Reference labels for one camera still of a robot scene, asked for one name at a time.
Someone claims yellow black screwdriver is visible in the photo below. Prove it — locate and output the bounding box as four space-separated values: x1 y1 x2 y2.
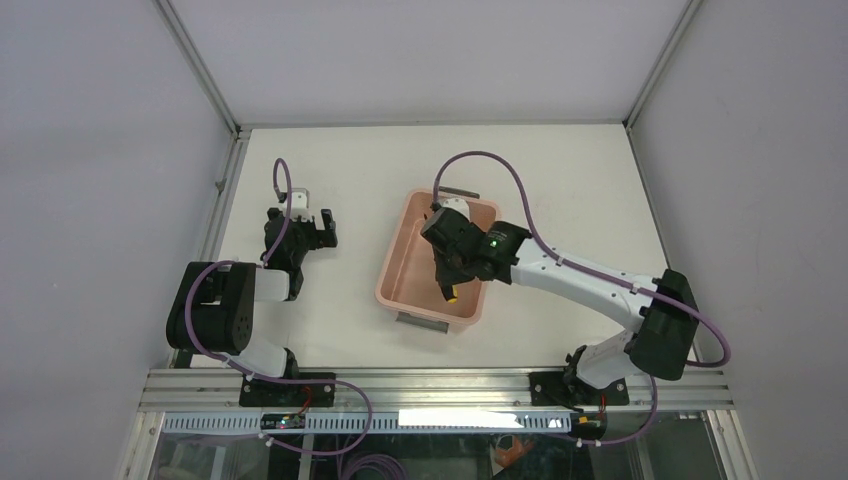
441 285 458 304

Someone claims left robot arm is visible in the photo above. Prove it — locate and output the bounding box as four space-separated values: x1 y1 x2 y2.
166 207 338 406

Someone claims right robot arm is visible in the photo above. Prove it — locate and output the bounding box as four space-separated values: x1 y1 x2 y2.
420 206 698 405

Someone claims pink plastic bin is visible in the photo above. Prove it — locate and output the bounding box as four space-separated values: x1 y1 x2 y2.
375 188 486 333

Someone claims orange object below table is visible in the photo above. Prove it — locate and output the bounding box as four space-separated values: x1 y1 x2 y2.
492 435 534 468

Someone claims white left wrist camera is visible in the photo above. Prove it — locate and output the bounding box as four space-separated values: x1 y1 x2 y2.
278 188 314 223

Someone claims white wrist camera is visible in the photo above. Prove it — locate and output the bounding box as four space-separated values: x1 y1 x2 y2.
278 188 314 223
438 197 471 220

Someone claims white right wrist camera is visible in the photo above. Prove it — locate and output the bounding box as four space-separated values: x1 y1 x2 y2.
438 197 471 220

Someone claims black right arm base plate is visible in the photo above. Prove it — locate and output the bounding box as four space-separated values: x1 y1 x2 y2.
527 371 630 411

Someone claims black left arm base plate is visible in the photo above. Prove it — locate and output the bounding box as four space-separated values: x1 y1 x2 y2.
238 371 336 408

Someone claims white slotted cable duct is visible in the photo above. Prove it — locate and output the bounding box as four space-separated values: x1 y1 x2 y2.
162 408 605 436

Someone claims aluminium front rail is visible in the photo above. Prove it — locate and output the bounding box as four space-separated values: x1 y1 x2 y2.
138 368 736 412

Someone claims aluminium left frame post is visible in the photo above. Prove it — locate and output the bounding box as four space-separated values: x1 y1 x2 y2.
152 0 241 138

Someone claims aluminium frame post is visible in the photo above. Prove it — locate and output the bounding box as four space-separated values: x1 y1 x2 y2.
623 0 704 134
152 0 241 138

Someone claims aluminium right frame post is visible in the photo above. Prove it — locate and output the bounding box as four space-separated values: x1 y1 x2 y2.
623 0 704 134

